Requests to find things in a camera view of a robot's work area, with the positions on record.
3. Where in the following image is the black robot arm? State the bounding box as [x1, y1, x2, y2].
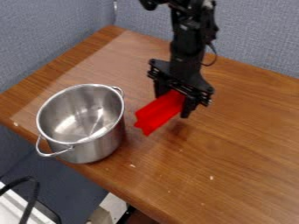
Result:
[139, 0, 219, 118]

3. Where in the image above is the metal pot with handle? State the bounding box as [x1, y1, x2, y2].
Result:
[36, 84, 125, 164]

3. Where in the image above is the red block object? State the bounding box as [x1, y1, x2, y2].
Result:
[135, 90, 184, 136]

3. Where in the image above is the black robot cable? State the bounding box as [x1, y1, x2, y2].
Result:
[200, 42, 220, 67]

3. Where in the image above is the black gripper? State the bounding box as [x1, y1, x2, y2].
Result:
[147, 53, 215, 118]

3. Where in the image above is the black cable under table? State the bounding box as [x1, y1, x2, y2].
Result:
[0, 175, 41, 224]

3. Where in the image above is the white box under table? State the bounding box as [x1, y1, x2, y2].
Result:
[0, 177, 61, 224]

